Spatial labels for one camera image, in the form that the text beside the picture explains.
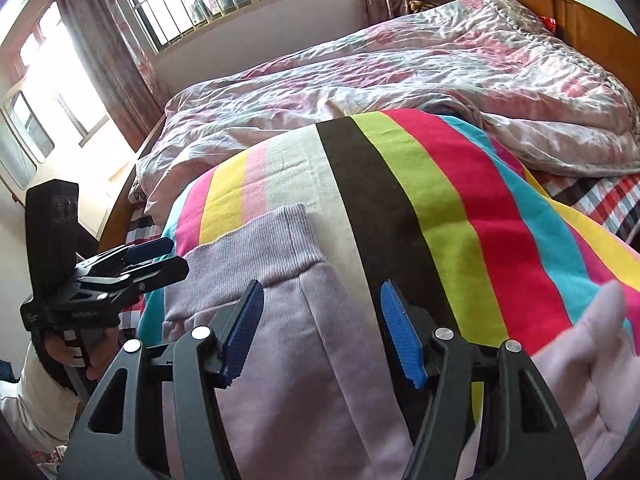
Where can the person's left hand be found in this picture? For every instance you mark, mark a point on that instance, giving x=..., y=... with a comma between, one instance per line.
x=102, y=355

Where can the pink fleece sheet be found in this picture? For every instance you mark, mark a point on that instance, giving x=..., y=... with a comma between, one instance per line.
x=590, y=360

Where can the small red item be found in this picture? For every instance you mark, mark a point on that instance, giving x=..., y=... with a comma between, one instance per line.
x=549, y=22

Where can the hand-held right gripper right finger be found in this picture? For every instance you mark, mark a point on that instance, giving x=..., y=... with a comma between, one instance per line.
x=400, y=330

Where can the brown patterned curtain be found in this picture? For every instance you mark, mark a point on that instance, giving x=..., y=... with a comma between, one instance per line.
x=110, y=50

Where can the brown stuffed toy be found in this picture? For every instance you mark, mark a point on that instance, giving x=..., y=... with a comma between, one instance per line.
x=415, y=6

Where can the white framed side window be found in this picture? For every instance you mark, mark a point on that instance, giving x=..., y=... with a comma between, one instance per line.
x=45, y=90

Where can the wooden bed side rail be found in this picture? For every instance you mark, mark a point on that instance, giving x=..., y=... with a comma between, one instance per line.
x=120, y=200

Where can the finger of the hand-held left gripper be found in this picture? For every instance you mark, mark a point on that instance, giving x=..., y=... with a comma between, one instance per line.
x=160, y=272
x=150, y=248

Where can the plain wooden headboard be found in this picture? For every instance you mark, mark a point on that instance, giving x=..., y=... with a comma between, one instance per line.
x=590, y=25

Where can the pink floral quilt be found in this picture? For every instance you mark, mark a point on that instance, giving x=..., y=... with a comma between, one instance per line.
x=400, y=75

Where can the person's left forearm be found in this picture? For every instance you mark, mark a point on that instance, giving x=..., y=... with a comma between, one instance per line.
x=35, y=400

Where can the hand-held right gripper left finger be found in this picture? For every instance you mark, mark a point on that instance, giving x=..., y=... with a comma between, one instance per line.
x=240, y=330

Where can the striped colourful blanket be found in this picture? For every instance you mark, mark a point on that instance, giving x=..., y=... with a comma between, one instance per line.
x=425, y=200

